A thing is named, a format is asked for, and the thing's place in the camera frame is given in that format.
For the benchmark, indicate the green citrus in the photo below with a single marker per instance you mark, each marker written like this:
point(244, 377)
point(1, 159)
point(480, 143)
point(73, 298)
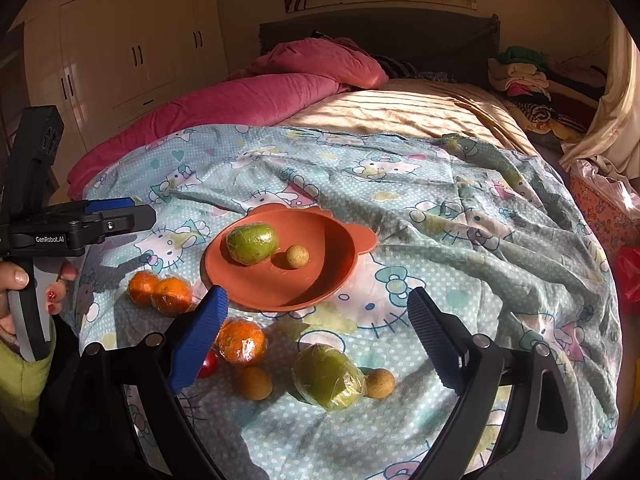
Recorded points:
point(250, 244)
point(327, 377)

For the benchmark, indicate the pink quilt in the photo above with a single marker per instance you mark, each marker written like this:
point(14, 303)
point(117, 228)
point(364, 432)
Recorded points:
point(240, 95)

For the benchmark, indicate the red cherry tomato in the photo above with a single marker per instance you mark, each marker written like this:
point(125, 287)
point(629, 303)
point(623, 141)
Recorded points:
point(209, 364)

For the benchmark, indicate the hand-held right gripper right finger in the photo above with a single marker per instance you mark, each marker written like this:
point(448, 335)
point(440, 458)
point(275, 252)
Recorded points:
point(434, 340)

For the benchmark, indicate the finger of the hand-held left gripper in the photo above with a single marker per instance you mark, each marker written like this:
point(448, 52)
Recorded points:
point(131, 220)
point(110, 204)

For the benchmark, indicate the orange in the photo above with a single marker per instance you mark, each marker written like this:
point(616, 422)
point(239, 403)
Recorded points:
point(241, 342)
point(173, 296)
point(141, 287)

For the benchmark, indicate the person's left hand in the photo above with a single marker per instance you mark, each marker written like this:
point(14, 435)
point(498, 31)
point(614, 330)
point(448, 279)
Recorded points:
point(12, 276)

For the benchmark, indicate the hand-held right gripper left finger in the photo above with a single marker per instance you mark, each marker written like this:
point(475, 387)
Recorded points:
point(200, 341)

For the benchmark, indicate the dark striped cloth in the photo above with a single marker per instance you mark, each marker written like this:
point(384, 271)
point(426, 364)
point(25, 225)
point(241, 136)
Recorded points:
point(397, 66)

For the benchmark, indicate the cartoon cat printed blanket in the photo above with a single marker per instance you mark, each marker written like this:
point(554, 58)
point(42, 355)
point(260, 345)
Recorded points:
point(425, 220)

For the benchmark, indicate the beige striped bed sheet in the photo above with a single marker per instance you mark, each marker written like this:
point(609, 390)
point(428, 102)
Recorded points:
point(415, 110)

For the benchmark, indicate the brown longan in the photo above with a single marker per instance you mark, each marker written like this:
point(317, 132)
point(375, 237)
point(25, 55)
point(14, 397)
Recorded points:
point(296, 256)
point(255, 384)
point(380, 383)

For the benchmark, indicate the cream curtain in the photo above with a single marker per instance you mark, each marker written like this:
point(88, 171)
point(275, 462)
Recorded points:
point(615, 110)

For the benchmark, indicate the orange bear-eared bowl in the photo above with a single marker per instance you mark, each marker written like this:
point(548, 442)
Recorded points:
point(310, 280)

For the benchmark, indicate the person's left forearm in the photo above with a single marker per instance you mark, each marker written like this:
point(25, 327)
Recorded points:
point(20, 390)

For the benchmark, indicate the red plastic bag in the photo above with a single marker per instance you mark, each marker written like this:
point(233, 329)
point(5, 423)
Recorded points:
point(629, 275)

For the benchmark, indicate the cream wardrobe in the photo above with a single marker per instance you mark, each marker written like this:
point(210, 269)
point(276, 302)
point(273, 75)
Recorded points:
point(125, 40)

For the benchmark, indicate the pile of folded clothes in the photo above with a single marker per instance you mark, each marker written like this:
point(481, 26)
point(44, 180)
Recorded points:
point(535, 80)

